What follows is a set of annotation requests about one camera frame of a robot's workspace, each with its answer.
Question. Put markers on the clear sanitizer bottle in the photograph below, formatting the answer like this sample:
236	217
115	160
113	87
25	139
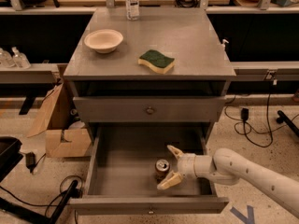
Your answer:
20	59
6	59

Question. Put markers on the brown cardboard box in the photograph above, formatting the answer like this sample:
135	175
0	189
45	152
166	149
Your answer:
65	134

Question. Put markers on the orange soda can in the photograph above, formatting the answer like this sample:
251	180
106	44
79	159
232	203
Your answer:
162	168

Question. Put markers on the open grey middle drawer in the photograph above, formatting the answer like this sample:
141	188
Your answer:
122	179

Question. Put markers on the small white pump bottle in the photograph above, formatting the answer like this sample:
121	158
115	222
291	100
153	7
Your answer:
225	44

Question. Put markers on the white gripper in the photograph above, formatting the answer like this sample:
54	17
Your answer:
188	164

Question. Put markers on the green yellow sponge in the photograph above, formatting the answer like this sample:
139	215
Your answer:
156	61

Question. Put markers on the white paper bowl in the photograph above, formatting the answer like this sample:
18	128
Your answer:
103	41

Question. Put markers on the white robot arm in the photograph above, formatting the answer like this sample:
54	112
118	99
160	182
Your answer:
226	167

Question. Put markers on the black power adapter with cable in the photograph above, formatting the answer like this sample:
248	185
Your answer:
242	125

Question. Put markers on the black power brick left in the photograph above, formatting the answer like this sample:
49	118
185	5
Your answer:
31	161

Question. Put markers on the closed grey top drawer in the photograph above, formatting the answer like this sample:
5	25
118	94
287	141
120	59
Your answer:
140	109

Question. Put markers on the clear plastic water bottle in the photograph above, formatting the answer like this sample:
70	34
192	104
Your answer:
132	9

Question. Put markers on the grey wooden drawer cabinet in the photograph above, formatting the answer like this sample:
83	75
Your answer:
201	70

